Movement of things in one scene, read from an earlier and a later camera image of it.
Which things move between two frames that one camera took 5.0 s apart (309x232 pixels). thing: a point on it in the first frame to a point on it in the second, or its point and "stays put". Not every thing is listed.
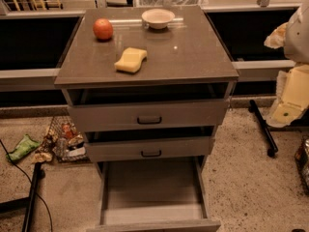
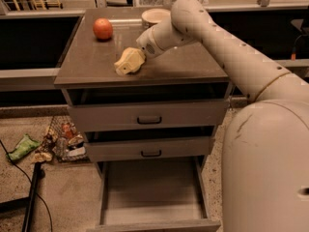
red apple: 102,28 stays put
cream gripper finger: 276,38 to 133,55
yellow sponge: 130,60 stays put
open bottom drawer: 153,194 stays put
